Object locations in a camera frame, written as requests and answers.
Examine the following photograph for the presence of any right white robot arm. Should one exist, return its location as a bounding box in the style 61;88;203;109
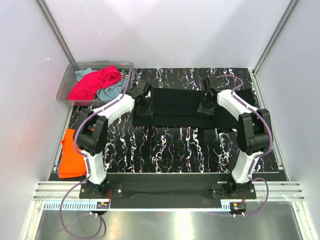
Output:
197;75;273;199

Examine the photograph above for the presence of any black marbled table mat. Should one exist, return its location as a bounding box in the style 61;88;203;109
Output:
48;67;281;181

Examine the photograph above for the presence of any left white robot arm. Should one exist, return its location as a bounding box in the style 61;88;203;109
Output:
73;80;153;198

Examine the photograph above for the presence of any white slotted cable duct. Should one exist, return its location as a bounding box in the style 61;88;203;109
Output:
44;199;246;212

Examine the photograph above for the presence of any aluminium front rail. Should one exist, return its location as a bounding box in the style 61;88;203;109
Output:
33;181;304;201

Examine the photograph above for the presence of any right aluminium frame post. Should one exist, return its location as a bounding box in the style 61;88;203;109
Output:
252;0;300;75

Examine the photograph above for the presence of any pink t-shirt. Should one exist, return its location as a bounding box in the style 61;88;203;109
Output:
68;65;123;101

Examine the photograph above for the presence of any grey-blue t-shirt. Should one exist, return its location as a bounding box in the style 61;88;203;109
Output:
74;67;129;102

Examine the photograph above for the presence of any black polo shirt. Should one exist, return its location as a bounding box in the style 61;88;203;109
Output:
131;87;256;131

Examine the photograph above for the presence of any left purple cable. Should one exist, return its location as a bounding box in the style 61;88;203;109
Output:
59;67;138;239

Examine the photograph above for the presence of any folded blue t-shirt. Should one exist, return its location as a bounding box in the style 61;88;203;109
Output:
56;162;61;178

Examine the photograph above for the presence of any aluminium frame post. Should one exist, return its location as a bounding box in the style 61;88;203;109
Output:
35;0;76;64
252;0;300;75

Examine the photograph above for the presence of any left aluminium frame post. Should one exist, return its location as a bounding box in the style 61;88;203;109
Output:
35;0;76;64

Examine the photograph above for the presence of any folded orange t-shirt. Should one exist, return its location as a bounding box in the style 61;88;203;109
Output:
59;128;87;179

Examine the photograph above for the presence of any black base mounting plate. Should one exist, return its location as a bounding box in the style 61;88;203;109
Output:
80;173;257;200

